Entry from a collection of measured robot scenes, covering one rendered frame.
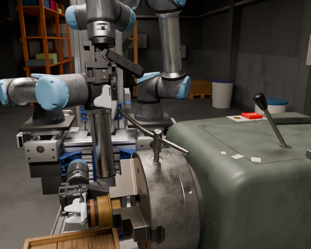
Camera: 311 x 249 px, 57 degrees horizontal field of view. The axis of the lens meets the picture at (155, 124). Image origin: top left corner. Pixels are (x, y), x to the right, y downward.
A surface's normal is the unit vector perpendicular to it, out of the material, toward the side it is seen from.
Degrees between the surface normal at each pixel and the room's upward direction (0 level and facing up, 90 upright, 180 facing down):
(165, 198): 56
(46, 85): 90
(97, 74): 75
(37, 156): 90
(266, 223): 90
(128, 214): 3
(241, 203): 90
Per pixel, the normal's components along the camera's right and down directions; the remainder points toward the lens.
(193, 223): 0.26, 0.10
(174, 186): 0.18, -0.51
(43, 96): -0.59, 0.21
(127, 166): 0.22, -0.31
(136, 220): -0.01, -0.97
